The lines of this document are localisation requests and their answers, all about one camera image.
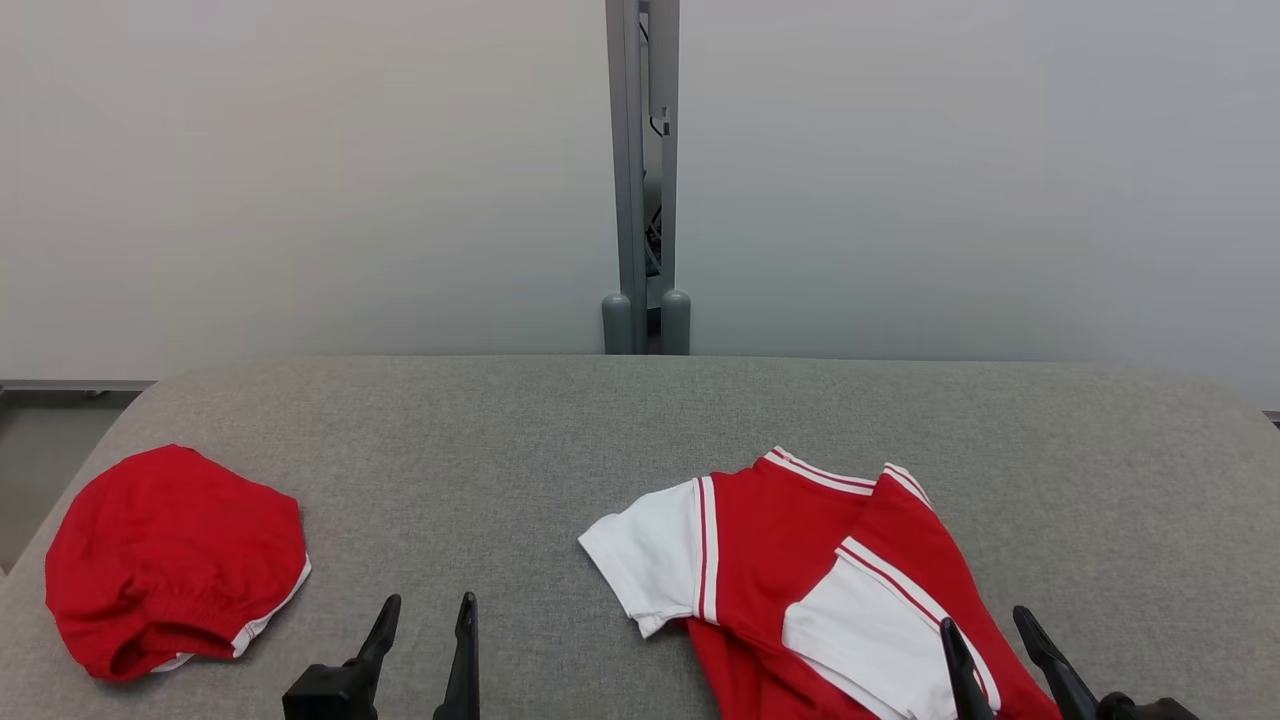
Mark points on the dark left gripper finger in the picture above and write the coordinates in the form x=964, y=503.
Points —
x=462, y=670
x=380, y=640

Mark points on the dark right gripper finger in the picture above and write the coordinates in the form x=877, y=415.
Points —
x=962, y=675
x=1055, y=665

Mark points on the red white basketball jersey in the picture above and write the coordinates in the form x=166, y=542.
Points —
x=780, y=560

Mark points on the red shorts white trim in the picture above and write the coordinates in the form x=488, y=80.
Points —
x=170, y=560

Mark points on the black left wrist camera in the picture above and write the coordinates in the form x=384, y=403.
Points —
x=325, y=695

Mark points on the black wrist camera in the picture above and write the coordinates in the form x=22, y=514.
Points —
x=325, y=695
x=1150, y=708

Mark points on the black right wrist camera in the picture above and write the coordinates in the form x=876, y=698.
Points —
x=1150, y=708

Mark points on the grey partition base rail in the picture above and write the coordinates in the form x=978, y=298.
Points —
x=70, y=386

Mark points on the grey metal partition post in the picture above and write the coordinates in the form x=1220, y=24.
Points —
x=626, y=150

